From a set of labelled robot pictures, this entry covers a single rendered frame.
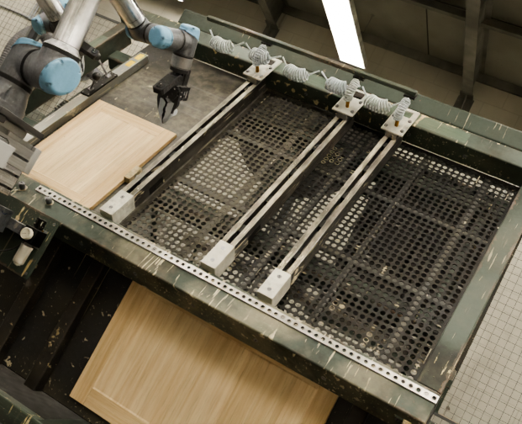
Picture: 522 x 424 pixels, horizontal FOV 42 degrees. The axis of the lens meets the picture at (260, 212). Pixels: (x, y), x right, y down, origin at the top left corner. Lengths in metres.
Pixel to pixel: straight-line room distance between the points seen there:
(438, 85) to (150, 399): 6.08
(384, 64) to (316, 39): 0.90
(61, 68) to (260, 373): 1.22
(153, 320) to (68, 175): 0.69
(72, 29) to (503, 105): 6.32
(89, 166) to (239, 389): 1.09
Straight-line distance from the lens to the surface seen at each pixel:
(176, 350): 2.60
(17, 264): 2.63
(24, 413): 2.62
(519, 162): 2.96
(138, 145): 2.96
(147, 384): 2.64
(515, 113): 7.95
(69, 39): 2.15
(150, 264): 2.44
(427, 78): 8.11
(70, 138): 3.04
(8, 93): 2.23
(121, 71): 3.37
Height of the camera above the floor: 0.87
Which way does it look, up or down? 7 degrees up
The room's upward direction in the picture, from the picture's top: 28 degrees clockwise
